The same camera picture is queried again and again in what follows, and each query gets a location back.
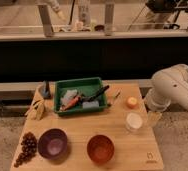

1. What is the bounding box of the orange carrot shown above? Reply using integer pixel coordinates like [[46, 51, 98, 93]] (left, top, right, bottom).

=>
[[60, 96, 81, 111]]

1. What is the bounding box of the clear plastic bag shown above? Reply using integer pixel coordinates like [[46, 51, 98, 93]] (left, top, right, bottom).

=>
[[60, 89, 78, 106]]

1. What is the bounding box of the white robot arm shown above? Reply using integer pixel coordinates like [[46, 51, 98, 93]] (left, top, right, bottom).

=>
[[144, 64, 188, 127]]

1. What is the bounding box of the white lidded container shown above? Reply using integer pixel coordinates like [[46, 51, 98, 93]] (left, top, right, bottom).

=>
[[125, 113, 143, 132]]

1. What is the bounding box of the purple bowl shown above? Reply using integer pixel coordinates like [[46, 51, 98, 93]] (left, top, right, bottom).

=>
[[38, 128, 68, 160]]

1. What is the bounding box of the bunch of dark grapes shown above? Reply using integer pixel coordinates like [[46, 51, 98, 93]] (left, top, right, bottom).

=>
[[14, 132, 37, 167]]

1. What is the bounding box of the black handled tool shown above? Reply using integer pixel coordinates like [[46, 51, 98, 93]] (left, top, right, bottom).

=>
[[82, 85, 110, 102]]

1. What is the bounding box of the wooden cutting board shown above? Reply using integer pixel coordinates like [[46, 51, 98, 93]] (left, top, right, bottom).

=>
[[10, 83, 164, 171]]

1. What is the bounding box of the orange bowl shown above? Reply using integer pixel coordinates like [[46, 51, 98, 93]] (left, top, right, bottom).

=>
[[87, 135, 115, 165]]

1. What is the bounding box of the green plastic tray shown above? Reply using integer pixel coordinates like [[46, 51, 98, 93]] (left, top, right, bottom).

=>
[[54, 77, 107, 116]]

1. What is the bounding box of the small orange fruit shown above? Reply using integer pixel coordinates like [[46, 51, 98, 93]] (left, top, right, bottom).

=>
[[127, 97, 138, 109]]

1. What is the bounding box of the light blue block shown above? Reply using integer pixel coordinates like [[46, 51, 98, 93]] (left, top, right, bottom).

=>
[[82, 101, 99, 109]]

